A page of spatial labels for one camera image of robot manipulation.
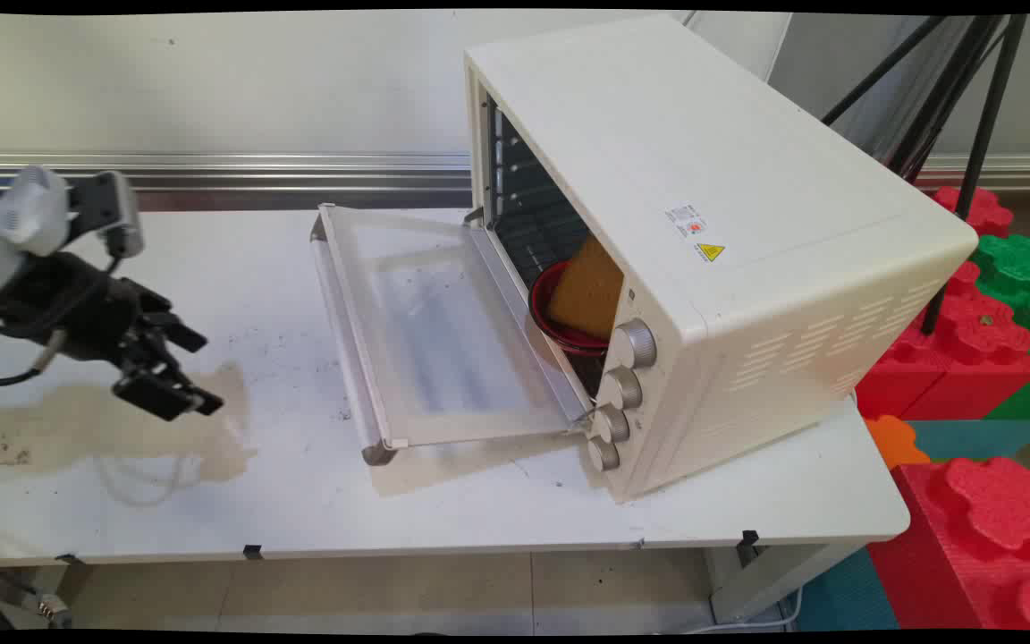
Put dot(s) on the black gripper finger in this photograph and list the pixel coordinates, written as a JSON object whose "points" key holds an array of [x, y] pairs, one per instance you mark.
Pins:
{"points": [[162, 394], [177, 331]]}

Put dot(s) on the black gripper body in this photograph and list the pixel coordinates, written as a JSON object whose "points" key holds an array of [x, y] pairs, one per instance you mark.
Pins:
{"points": [[77, 309]]}

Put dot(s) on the black table edge clip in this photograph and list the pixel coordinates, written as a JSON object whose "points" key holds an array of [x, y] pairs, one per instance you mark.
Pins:
{"points": [[750, 538], [70, 560], [252, 551]]}

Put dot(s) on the red bowl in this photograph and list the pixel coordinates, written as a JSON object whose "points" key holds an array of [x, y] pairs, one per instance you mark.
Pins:
{"points": [[569, 338]]}

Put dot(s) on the small silver oven knob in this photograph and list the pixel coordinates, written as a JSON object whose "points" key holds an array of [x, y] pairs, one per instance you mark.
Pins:
{"points": [[603, 454]]}

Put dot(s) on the large silver oven knob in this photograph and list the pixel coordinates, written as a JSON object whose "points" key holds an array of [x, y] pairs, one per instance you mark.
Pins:
{"points": [[636, 344]]}

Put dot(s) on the white label sticker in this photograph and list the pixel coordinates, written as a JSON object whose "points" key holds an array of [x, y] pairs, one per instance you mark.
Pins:
{"points": [[685, 221]]}

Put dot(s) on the yellow warning sticker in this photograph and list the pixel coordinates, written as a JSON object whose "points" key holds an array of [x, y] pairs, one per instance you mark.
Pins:
{"points": [[710, 252]]}

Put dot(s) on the cream toaster oven body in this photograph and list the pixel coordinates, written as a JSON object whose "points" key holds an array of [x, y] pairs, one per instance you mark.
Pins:
{"points": [[703, 152]]}

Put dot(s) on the white board panel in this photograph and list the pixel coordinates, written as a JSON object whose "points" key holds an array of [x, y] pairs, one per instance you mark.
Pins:
{"points": [[743, 45]]}

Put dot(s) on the white table leg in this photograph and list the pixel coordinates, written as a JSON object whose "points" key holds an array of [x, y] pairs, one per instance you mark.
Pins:
{"points": [[774, 577]]}

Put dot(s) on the teal floor mat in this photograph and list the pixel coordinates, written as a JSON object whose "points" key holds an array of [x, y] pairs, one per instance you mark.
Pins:
{"points": [[846, 595]]}

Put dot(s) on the orange foam piece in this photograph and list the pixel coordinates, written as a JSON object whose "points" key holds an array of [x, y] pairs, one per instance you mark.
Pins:
{"points": [[895, 440]]}

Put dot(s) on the teal foam mat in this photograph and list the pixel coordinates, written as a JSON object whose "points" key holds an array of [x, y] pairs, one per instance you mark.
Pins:
{"points": [[980, 438]]}

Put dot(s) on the small red foam block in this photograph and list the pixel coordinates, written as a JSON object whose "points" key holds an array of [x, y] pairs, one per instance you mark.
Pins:
{"points": [[984, 213]]}

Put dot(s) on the black tripod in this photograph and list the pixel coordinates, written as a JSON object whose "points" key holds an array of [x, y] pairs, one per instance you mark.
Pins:
{"points": [[984, 134]]}

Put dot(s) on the large red foam block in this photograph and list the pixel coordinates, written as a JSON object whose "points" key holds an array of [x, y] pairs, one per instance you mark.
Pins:
{"points": [[980, 546]]}

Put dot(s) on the green foam block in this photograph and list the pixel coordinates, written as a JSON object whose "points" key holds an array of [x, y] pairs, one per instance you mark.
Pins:
{"points": [[1020, 268]]}

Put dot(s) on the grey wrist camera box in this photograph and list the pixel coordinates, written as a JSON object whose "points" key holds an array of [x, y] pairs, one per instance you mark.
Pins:
{"points": [[113, 210]]}

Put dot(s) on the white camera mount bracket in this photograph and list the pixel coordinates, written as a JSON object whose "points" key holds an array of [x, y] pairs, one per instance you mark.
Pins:
{"points": [[32, 210]]}

